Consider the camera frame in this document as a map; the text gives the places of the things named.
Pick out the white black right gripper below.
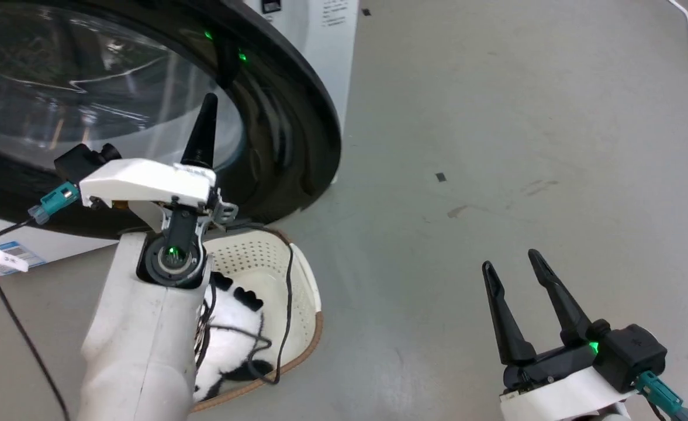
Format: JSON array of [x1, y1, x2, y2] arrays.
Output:
[[482, 249, 638, 421]]

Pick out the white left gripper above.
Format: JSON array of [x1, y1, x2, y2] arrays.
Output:
[[79, 92, 239, 236]]

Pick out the black round glass washer door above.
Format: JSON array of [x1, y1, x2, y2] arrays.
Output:
[[0, 0, 343, 240]]

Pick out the white washing machine body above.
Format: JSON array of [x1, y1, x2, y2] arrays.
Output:
[[0, 0, 359, 277]]

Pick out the white perforated laundry basket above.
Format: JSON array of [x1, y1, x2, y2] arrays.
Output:
[[191, 225, 323, 413]]

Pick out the black and white panda plush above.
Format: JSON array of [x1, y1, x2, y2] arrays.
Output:
[[193, 271, 275, 403]]

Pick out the teal left cable connector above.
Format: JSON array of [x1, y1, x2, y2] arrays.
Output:
[[27, 181, 81, 226]]

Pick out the teal cable connector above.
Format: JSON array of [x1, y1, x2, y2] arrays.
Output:
[[27, 181, 81, 226], [635, 371, 688, 421]]

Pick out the teal right cable connector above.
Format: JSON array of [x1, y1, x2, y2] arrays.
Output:
[[635, 371, 688, 421]]

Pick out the thin black cable loop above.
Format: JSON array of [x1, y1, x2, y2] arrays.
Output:
[[200, 225, 295, 387]]

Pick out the white cable label tag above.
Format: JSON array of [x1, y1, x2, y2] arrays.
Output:
[[0, 245, 30, 274]]

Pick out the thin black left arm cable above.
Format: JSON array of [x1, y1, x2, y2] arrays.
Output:
[[0, 218, 72, 421]]

